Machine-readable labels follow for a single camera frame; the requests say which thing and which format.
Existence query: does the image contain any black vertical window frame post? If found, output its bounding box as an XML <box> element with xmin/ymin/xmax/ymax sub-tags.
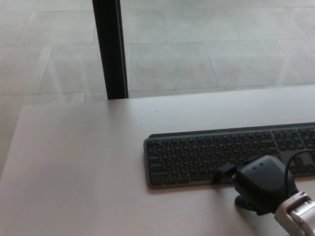
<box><xmin>92</xmin><ymin>0</ymin><xmax>129</xmax><ymax>100</ymax></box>

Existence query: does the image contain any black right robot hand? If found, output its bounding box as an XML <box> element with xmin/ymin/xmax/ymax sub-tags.
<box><xmin>212</xmin><ymin>154</ymin><xmax>300</xmax><ymax>216</ymax></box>

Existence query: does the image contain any black wireless keyboard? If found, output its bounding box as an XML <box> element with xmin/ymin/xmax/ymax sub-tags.
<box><xmin>143</xmin><ymin>122</ymin><xmax>315</xmax><ymax>189</ymax></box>

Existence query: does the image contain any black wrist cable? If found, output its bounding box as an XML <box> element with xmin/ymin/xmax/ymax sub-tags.
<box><xmin>283</xmin><ymin>149</ymin><xmax>315</xmax><ymax>190</ymax></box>

